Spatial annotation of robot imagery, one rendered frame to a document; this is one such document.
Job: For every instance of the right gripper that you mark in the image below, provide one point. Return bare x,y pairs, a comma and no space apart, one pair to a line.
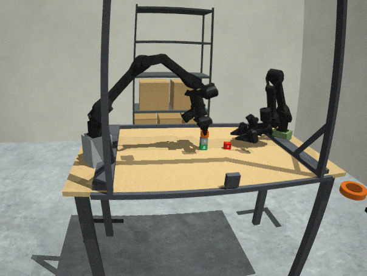
244,134

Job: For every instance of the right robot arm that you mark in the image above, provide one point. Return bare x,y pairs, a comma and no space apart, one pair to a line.
275,94

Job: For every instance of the green block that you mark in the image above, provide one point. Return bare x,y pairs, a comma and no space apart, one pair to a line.
203,147

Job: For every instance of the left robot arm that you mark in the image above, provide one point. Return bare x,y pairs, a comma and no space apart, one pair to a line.
139,65

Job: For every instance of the red block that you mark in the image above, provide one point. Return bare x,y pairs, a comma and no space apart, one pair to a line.
227,145

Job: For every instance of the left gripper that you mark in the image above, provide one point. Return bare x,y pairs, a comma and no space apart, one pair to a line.
203,122

